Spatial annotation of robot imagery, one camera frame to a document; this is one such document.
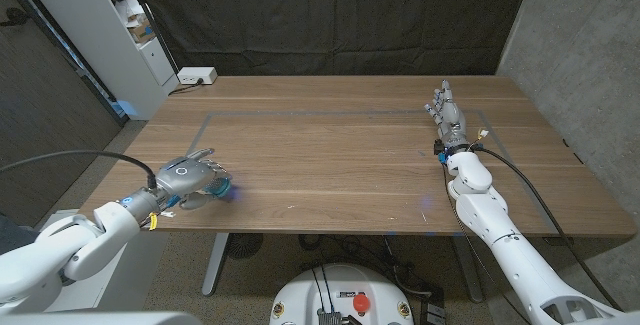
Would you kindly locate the teal toy phone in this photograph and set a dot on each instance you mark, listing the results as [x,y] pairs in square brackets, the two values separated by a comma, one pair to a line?
[221,189]

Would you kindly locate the black power adapter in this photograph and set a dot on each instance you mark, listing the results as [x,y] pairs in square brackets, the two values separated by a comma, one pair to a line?
[433,310]

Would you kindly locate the red emergency stop button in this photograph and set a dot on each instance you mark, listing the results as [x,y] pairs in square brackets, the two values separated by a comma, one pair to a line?
[361,303]

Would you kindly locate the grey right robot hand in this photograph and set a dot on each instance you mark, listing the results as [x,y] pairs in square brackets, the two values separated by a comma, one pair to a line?
[454,120]

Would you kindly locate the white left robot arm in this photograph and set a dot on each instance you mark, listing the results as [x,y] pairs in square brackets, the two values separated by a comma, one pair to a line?
[60,255]

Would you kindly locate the person's leg in jeans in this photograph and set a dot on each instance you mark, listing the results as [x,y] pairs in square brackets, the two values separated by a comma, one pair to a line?
[12,235]

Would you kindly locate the grey table leg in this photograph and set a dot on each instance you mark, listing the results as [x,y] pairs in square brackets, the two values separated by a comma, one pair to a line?
[467,270]
[215,265]

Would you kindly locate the black round floor object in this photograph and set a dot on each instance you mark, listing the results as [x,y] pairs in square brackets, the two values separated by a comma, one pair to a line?
[244,245]

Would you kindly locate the cardboard box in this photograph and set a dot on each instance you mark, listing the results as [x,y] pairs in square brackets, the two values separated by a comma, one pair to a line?
[141,31]

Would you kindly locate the white shelf cabinet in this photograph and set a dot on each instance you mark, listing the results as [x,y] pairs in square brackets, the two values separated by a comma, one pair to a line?
[100,40]

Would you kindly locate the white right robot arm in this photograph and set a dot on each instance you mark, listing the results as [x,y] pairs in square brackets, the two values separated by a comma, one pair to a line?
[515,260]

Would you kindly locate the black backdrop stand pole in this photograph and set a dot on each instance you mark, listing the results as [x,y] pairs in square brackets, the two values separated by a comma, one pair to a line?
[150,17]

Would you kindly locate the black backdrop curtain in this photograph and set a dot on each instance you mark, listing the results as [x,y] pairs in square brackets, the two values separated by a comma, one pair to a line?
[325,15]

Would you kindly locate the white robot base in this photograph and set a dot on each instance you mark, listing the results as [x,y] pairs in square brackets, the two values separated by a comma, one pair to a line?
[300,290]

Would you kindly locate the white power strip box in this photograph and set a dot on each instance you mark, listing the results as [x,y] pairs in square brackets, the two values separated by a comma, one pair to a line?
[196,75]

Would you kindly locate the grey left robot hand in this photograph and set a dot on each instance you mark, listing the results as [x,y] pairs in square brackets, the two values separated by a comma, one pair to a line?
[182,177]

